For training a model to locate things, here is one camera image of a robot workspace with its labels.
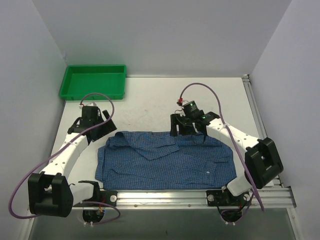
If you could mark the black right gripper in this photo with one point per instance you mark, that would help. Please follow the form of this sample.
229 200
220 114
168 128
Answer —
186 128

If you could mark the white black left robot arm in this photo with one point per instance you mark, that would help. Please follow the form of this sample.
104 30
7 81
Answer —
49 191

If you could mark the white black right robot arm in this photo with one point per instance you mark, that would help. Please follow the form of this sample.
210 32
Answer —
259 157

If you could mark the blue checked long sleeve shirt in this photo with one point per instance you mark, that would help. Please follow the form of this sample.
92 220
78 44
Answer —
145 160

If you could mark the green plastic tray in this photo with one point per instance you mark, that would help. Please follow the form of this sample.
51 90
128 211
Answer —
80 80

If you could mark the aluminium right side rail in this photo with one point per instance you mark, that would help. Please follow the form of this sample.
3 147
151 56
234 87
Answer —
254 107

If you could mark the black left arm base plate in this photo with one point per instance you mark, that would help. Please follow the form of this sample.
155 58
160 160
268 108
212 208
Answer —
104 196

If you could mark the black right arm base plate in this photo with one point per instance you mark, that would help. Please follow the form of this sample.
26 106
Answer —
223 198

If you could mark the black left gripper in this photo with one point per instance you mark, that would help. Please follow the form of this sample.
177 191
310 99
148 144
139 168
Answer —
99 128

